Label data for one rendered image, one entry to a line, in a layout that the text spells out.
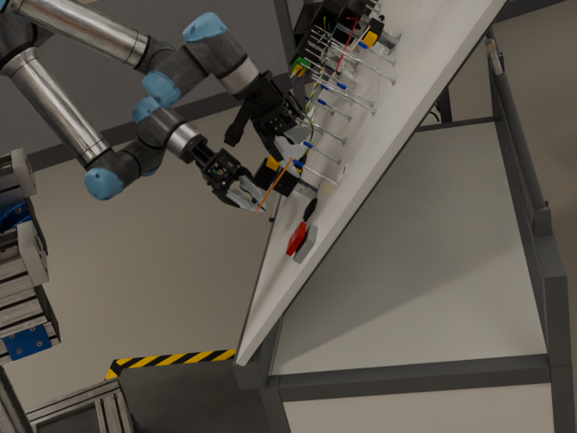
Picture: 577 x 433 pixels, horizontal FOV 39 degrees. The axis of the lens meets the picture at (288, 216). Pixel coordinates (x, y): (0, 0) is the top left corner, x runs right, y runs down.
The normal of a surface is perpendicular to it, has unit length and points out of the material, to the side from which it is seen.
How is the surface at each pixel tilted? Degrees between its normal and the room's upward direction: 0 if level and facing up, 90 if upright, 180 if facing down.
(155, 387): 0
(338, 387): 90
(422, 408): 90
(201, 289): 0
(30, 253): 90
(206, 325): 0
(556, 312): 90
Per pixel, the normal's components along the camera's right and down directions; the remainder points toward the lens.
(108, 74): 0.32, 0.40
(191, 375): -0.21, -0.86
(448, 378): -0.12, 0.50
